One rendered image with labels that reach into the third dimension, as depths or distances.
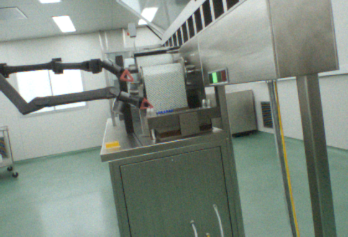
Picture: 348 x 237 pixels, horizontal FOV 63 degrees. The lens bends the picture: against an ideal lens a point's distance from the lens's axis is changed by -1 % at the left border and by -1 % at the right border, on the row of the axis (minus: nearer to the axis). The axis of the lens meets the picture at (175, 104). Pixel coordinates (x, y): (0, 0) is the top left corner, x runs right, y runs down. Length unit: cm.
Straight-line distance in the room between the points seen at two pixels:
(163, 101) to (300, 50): 91
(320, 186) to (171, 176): 69
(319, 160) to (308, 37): 45
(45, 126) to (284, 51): 678
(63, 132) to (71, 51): 192
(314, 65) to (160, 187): 91
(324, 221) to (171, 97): 99
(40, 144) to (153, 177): 614
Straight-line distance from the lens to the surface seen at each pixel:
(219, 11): 147
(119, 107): 164
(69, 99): 164
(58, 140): 742
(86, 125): 730
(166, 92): 171
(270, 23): 101
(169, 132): 154
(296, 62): 104
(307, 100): 115
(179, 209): 157
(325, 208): 127
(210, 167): 156
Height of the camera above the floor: 116
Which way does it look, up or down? 3 degrees down
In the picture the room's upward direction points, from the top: 8 degrees counter-clockwise
